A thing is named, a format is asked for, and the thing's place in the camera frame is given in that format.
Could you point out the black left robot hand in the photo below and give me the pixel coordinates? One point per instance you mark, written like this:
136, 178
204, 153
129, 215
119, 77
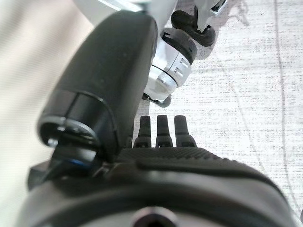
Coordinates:
101, 71

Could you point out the silver left robot leg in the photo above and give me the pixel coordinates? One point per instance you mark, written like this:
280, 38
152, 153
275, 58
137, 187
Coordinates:
170, 66

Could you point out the grey area rug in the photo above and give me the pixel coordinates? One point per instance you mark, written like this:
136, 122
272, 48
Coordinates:
236, 94

